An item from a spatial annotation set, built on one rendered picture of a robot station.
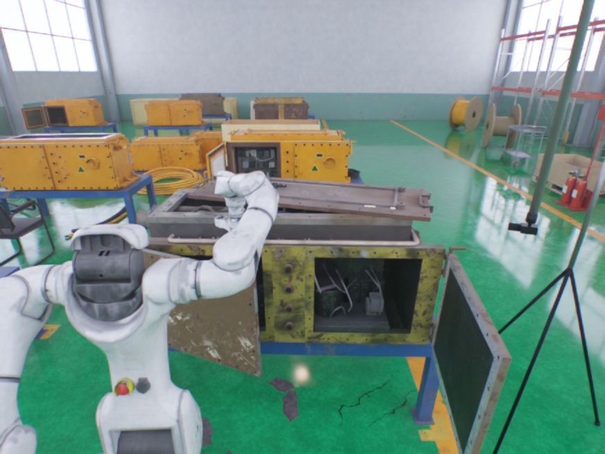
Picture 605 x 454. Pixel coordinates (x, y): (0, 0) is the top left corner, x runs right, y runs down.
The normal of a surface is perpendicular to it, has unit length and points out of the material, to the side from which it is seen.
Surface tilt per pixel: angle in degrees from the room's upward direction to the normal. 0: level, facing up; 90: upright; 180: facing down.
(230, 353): 90
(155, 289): 71
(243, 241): 14
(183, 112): 90
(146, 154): 90
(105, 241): 76
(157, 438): 34
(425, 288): 90
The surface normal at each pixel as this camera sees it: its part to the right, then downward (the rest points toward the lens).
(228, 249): -0.04, -0.63
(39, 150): 0.00, 0.40
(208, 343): -0.37, 0.37
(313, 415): 0.00, -0.91
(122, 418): 0.06, 0.11
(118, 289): 0.29, 0.14
